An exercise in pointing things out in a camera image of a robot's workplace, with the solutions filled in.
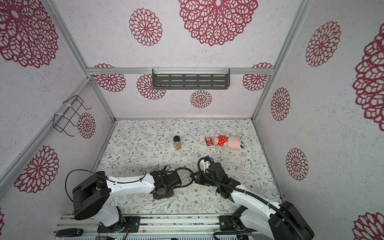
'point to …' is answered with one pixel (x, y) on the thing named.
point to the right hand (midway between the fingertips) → (189, 174)
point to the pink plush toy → (232, 142)
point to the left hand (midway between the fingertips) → (167, 196)
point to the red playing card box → (209, 142)
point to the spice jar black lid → (177, 143)
